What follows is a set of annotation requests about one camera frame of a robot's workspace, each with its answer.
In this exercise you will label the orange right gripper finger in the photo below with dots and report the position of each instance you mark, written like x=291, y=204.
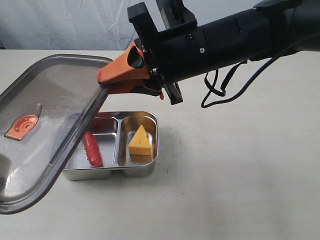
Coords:
x=137, y=86
x=130, y=65

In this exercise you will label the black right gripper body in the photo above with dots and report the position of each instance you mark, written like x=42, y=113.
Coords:
x=170, y=54

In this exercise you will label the yellow cheese wedge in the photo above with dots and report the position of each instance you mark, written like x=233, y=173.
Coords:
x=140, y=144

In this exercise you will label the red sausage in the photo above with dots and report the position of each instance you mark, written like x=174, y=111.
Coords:
x=92, y=150

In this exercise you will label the dark lid with orange seal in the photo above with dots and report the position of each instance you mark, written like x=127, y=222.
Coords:
x=43, y=116

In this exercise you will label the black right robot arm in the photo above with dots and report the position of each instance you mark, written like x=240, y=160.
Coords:
x=268, y=31

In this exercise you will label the white backdrop cloth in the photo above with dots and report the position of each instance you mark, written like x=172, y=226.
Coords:
x=65, y=24

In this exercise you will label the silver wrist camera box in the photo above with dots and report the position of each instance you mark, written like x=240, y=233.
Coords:
x=174, y=14

